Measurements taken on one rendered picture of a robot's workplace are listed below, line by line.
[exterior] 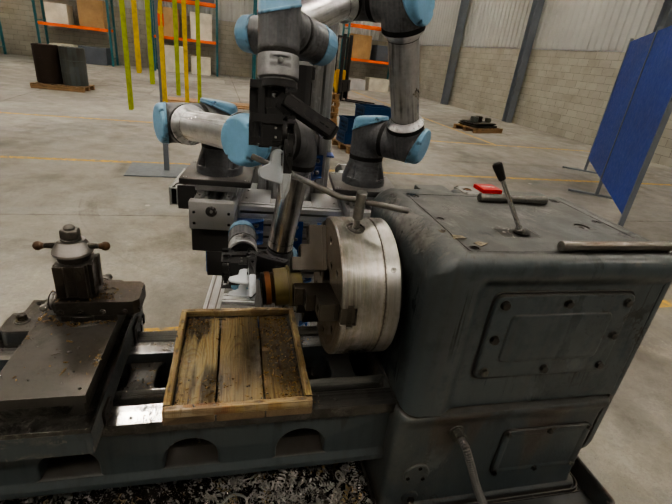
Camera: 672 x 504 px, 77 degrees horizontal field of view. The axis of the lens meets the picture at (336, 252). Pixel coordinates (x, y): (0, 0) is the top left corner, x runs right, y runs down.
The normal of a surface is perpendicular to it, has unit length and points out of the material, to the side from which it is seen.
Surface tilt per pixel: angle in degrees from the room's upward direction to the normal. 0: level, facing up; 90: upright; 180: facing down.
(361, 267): 47
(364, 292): 65
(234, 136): 89
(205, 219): 90
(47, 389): 0
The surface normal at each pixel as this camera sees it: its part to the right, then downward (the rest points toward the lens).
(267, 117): 0.22, 0.19
